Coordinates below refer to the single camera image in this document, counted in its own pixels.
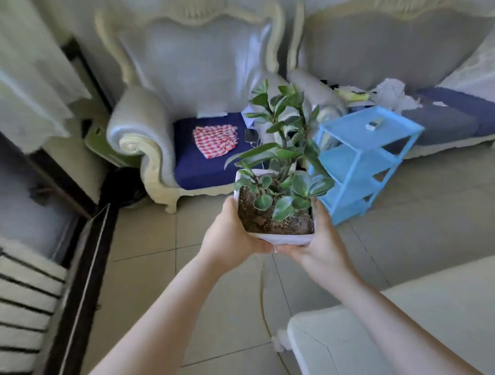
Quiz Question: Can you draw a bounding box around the white upholstered armchair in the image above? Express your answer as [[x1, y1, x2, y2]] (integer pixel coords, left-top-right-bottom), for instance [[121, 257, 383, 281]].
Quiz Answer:
[[94, 0, 288, 214]]

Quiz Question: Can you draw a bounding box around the person's left forearm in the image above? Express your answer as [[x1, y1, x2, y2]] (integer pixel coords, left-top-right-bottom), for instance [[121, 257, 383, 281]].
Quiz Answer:
[[88, 253, 225, 375]]

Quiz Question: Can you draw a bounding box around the person's right forearm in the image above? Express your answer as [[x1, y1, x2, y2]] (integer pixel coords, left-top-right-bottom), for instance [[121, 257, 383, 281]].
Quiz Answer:
[[315, 267, 484, 375]]

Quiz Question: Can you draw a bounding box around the person's right hand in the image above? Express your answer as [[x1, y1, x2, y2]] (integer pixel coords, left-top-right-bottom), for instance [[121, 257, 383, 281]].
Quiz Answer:
[[276, 197, 350, 279]]

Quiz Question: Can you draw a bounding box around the white upholstered sofa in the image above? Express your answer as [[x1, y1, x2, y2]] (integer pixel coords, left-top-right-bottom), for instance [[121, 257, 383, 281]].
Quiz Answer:
[[286, 0, 495, 160]]

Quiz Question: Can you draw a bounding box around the green leafy plant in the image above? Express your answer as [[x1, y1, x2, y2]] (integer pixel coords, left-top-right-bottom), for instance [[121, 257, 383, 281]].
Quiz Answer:
[[224, 79, 335, 222]]

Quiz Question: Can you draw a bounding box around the green box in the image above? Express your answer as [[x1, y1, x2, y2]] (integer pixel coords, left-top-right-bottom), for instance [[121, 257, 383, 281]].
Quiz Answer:
[[84, 123, 142, 168]]

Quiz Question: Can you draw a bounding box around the red white checkered cloth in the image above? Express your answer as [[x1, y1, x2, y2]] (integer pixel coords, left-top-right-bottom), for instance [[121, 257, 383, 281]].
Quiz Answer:
[[192, 124, 239, 160]]

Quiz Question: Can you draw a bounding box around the person's left hand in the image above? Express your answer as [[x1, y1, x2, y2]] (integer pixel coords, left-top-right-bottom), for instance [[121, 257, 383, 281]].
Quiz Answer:
[[198, 196, 274, 271]]

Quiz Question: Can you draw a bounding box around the navy blue seat cushion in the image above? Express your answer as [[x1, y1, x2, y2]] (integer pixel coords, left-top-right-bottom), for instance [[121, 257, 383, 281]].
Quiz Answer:
[[173, 112, 271, 191]]

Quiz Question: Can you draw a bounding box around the white radiator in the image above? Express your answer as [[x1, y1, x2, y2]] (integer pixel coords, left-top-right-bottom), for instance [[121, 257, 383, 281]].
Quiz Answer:
[[0, 236, 68, 375]]

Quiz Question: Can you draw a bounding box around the white sheer curtain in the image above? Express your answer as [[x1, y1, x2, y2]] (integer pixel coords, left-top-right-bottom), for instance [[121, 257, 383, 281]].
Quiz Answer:
[[0, 0, 92, 154]]

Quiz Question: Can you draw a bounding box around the white table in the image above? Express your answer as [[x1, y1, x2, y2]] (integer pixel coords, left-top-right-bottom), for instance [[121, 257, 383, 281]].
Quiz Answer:
[[272, 255, 495, 375]]

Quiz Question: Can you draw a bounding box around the navy blue sofa cushion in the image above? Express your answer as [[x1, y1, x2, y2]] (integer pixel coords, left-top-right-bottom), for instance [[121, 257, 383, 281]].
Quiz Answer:
[[383, 87, 495, 155]]

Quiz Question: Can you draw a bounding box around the blue plastic shelf rack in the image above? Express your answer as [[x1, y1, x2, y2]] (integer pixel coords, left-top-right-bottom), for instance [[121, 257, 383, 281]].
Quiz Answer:
[[308, 105, 425, 226]]

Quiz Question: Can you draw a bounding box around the white square plant pot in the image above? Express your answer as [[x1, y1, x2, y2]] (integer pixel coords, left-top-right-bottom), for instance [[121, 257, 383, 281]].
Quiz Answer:
[[233, 168, 318, 246]]

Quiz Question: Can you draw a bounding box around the white crumpled cloth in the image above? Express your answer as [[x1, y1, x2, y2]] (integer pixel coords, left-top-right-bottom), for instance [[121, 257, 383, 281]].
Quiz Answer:
[[373, 78, 424, 114]]

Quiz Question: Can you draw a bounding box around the yellow green item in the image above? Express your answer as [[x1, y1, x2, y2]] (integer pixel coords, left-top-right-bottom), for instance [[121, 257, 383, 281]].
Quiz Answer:
[[334, 87, 377, 103]]

